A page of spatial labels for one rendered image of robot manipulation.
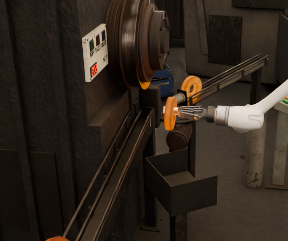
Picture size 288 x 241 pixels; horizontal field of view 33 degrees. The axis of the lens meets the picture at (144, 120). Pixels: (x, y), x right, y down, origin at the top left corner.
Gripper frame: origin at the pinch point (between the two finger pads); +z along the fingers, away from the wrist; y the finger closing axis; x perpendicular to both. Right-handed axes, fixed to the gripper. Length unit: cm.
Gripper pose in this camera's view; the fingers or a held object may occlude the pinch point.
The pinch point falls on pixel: (171, 110)
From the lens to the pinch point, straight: 224.2
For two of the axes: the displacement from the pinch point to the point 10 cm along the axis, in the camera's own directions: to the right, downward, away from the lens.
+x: 0.2, -9.1, -4.1
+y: 2.2, -4.0, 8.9
